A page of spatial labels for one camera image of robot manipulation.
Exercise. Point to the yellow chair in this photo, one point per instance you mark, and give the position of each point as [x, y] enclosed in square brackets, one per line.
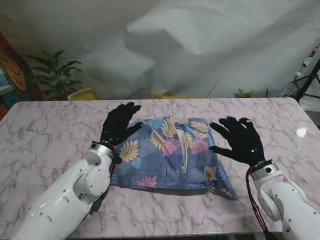
[83, 95]

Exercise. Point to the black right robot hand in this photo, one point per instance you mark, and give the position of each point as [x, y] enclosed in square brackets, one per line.
[242, 142]

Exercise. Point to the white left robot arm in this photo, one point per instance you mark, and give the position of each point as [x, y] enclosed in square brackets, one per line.
[65, 197]

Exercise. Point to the black tripod stand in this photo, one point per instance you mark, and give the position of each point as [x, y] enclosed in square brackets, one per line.
[308, 85]

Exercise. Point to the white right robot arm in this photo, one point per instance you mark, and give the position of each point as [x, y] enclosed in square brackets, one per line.
[282, 200]

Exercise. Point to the colourful mural board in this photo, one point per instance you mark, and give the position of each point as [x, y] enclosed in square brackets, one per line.
[12, 75]

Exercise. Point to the white backdrop sheet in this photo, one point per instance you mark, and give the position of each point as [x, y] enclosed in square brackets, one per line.
[160, 45]

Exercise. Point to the thin brown stick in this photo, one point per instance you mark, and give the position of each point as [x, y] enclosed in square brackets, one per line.
[212, 88]

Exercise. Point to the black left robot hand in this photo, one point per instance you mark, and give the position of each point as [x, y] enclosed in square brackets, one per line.
[117, 125]

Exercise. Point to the small green plant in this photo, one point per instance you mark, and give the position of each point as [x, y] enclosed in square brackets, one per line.
[243, 93]

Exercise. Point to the large green potted plant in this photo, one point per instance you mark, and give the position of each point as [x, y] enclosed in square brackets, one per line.
[56, 75]

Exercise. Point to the blue floral pillowcase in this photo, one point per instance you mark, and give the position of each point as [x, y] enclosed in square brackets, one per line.
[155, 160]

